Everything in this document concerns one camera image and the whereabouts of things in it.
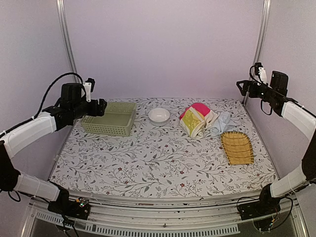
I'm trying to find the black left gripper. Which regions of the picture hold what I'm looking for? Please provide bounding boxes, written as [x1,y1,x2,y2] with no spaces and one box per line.
[71,98,107,119]

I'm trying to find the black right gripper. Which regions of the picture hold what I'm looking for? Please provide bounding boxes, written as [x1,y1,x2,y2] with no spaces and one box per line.
[237,80,277,103]

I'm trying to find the green crocodile pattern towel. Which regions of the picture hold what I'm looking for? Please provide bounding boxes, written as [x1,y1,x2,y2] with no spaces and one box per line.
[180,107,206,140]

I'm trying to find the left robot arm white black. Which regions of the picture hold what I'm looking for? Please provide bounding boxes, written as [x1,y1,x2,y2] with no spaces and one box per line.
[0,79,107,214]

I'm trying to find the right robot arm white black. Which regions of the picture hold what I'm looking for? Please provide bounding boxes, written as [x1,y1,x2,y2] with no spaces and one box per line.
[236,71,316,215]

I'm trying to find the green plastic basket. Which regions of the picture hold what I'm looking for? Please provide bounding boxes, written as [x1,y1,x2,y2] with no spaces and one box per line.
[80,102,136,137]

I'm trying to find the light blue towel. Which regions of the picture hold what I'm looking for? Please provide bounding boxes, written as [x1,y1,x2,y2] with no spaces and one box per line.
[209,112,236,135]

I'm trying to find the pink towel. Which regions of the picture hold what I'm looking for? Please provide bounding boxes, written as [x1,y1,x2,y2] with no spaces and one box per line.
[180,103,211,119]

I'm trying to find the white ceramic bowl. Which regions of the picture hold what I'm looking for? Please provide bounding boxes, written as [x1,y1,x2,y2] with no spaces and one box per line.
[148,108,170,126]

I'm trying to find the yellow woven bamboo tray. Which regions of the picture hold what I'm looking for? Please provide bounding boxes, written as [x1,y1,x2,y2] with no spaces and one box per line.
[221,131,254,165]

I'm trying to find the cream white towel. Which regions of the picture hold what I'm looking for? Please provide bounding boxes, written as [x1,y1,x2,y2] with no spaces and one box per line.
[190,110,219,139]

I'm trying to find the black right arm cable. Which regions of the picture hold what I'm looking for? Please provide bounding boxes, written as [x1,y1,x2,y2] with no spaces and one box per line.
[260,98,274,116]

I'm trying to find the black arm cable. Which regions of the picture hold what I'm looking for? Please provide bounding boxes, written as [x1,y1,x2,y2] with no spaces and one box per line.
[260,98,274,116]
[34,72,84,121]

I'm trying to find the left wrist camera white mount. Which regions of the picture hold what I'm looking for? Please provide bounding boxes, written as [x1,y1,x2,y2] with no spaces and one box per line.
[81,78,95,102]

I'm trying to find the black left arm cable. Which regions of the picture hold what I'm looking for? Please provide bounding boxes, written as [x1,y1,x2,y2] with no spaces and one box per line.
[34,72,84,121]

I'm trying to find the right aluminium frame post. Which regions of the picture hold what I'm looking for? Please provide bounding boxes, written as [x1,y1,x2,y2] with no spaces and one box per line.
[243,0,272,104]

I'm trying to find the aluminium frame post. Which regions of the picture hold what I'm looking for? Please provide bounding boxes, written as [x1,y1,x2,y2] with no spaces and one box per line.
[56,0,77,73]
[243,0,272,104]

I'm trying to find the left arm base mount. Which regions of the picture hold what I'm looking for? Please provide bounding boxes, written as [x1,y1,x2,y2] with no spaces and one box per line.
[47,196,91,220]

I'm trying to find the left aluminium frame post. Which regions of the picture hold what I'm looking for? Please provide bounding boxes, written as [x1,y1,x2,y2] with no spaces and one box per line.
[56,0,77,73]

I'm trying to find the aluminium front rail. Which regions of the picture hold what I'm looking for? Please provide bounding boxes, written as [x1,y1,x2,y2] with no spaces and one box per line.
[21,191,310,237]

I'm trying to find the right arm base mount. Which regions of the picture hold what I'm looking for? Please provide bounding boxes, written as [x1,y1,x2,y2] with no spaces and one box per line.
[236,197,280,232]

